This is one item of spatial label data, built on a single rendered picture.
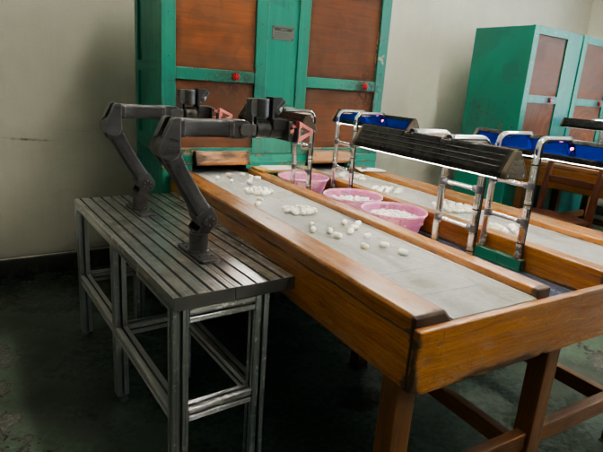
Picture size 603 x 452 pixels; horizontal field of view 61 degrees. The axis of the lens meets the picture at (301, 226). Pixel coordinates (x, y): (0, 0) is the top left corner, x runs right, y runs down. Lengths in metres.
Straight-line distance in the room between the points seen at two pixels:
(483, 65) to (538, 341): 3.53
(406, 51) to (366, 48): 1.53
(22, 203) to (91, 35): 1.06
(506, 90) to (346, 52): 1.87
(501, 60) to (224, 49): 2.62
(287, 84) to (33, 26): 1.42
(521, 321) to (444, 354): 0.26
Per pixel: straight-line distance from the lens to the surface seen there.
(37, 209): 3.40
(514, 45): 4.62
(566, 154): 1.88
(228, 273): 1.53
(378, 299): 1.21
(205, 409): 1.60
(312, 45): 2.97
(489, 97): 4.69
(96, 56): 3.37
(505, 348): 1.37
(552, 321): 1.49
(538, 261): 1.82
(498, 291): 1.43
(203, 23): 2.71
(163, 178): 2.67
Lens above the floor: 1.23
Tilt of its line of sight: 16 degrees down
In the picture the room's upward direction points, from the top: 4 degrees clockwise
